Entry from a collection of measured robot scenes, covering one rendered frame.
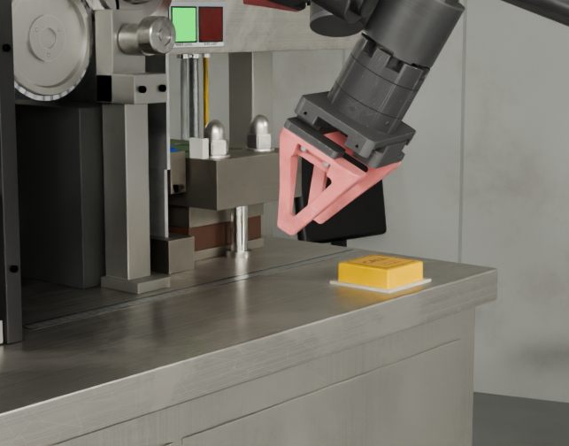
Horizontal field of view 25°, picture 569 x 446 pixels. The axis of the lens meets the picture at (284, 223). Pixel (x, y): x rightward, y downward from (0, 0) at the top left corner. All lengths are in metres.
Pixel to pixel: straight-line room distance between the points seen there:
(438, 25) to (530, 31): 3.12
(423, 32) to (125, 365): 0.41
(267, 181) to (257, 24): 0.58
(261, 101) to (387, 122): 1.45
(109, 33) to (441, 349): 0.53
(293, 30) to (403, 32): 1.29
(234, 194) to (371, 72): 0.65
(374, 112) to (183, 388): 0.34
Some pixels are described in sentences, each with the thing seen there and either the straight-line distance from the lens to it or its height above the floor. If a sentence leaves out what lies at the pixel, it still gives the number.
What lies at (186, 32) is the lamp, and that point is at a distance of 1.99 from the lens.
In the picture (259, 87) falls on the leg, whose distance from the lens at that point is 2.38.
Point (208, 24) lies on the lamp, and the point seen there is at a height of 1.19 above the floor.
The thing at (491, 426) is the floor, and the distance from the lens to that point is 3.91.
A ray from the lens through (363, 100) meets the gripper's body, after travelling 0.93.
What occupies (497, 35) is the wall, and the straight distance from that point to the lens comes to 4.06.
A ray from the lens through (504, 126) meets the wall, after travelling 4.06.
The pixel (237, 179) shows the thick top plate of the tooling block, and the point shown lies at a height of 1.00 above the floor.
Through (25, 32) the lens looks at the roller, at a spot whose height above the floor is 1.18.
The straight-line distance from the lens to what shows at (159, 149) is 1.52.
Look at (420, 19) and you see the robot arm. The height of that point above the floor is 1.20.
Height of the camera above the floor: 1.20
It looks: 9 degrees down
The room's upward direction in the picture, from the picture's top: straight up
